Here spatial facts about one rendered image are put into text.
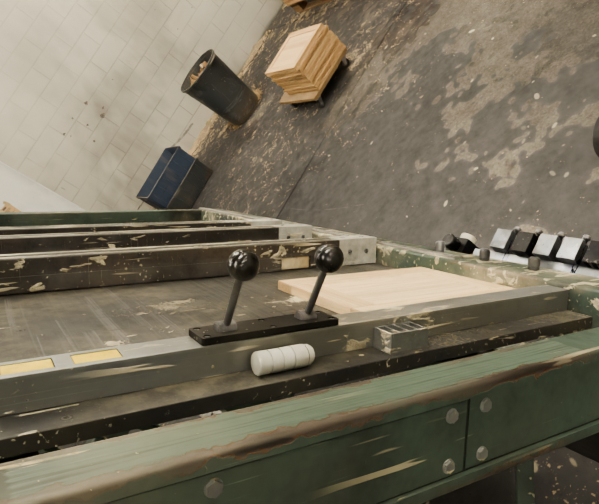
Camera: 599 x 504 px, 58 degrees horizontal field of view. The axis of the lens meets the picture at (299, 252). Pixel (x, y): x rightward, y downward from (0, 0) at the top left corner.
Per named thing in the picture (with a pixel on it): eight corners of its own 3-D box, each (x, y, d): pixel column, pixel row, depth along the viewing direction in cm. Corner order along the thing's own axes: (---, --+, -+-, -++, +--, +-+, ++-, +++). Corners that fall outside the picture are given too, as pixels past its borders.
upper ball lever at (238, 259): (242, 343, 69) (268, 261, 62) (214, 348, 67) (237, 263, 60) (231, 322, 71) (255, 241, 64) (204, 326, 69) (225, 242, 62)
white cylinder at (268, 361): (260, 379, 65) (316, 368, 69) (260, 356, 65) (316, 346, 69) (249, 371, 68) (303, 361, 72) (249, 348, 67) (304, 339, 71)
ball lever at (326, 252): (321, 331, 75) (353, 254, 68) (297, 334, 73) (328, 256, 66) (308, 312, 78) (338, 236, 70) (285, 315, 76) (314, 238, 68)
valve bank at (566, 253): (672, 274, 123) (631, 219, 110) (648, 330, 120) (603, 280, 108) (491, 245, 165) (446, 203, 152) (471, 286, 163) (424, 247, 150)
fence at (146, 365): (567, 310, 103) (569, 289, 102) (-8, 418, 54) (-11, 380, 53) (543, 304, 107) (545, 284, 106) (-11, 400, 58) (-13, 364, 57)
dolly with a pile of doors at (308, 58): (358, 55, 435) (323, 20, 415) (325, 109, 429) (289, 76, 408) (318, 64, 487) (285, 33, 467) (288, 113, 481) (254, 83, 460)
